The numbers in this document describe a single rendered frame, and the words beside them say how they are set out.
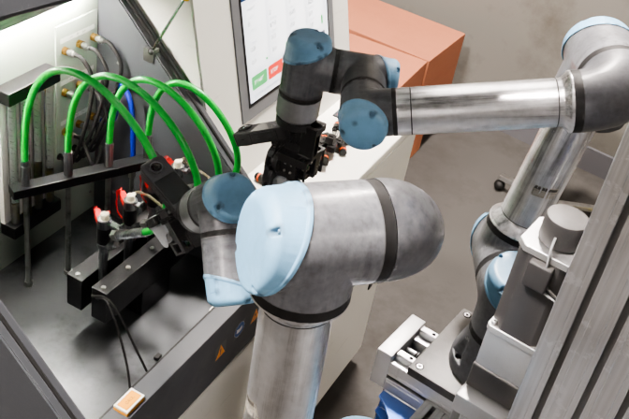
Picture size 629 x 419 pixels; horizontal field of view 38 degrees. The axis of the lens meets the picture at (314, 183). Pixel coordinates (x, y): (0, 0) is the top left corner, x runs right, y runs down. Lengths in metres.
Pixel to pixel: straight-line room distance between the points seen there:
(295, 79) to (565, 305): 0.61
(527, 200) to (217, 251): 0.60
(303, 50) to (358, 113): 0.17
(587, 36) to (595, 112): 0.17
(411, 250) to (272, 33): 1.29
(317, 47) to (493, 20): 3.07
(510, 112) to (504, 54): 3.15
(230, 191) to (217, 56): 0.74
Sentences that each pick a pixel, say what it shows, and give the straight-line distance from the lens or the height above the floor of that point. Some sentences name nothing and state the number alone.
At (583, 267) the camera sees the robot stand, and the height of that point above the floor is 1.60.
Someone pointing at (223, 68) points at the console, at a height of 1.26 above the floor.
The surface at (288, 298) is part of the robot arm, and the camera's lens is 0.97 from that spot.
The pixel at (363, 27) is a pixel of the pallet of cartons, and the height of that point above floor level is 0.48.
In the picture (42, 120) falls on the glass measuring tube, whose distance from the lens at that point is 2.00.
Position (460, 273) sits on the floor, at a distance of 3.65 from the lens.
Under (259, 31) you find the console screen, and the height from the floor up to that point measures 1.30.
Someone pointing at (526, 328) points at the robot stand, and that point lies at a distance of 1.30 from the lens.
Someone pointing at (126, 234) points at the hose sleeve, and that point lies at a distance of 1.71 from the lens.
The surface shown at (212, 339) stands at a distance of 1.83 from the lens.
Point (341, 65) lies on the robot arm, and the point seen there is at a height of 1.55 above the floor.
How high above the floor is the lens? 2.23
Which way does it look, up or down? 34 degrees down
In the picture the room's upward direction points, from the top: 11 degrees clockwise
